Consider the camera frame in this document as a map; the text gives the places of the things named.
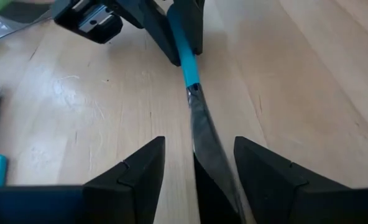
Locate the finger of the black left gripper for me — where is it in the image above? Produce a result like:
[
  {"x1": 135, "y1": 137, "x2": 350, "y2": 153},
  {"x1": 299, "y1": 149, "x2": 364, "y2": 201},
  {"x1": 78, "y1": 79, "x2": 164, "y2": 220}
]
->
[
  {"x1": 174, "y1": 0, "x2": 206, "y2": 57},
  {"x1": 115, "y1": 0, "x2": 182, "y2": 67}
]

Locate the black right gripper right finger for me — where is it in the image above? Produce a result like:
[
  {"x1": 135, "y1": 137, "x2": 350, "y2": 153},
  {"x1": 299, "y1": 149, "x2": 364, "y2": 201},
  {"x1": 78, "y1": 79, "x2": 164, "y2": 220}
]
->
[{"x1": 233, "y1": 136, "x2": 368, "y2": 224}]

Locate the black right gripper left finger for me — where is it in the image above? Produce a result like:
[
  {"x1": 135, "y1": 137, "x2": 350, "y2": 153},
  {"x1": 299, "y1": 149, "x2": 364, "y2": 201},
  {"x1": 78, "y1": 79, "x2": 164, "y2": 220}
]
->
[{"x1": 0, "y1": 136, "x2": 167, "y2": 224}]

